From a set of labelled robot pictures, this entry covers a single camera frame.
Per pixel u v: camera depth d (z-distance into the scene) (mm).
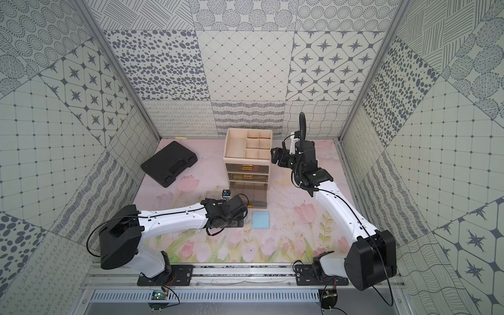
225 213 644
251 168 819
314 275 730
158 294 715
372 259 400
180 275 735
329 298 713
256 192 954
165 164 1018
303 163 592
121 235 428
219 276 758
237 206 649
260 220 882
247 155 834
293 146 704
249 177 881
